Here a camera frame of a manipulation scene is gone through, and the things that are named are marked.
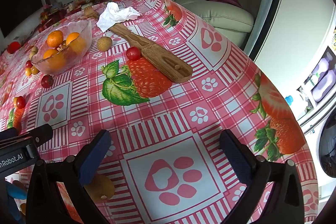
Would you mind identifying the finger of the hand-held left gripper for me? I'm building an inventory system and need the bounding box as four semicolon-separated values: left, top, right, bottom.
0;127;18;142
25;124;54;148

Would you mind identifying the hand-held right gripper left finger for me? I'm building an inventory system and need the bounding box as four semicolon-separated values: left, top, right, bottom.
26;130;116;224

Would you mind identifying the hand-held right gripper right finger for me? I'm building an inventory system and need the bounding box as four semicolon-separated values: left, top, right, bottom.
219;130;306;224

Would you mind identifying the orange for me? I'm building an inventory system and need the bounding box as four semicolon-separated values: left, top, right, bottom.
66;32;87;55
43;49;66;69
47;30;64;48

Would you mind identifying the pink checked strawberry tablecloth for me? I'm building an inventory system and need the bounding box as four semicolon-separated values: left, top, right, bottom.
0;0;319;224

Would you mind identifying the white washing machine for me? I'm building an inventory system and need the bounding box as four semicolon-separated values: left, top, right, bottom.
299;106;336;224

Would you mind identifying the plastic bag of oranges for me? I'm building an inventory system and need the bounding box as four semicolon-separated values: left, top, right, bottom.
29;19;93;75

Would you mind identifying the purple bottle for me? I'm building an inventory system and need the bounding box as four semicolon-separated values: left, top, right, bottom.
314;69;336;102
312;55;334;88

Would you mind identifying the black television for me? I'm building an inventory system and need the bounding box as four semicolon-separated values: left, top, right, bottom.
0;0;44;38

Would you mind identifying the white tissue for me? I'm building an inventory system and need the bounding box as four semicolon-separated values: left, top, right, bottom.
96;2;141;32

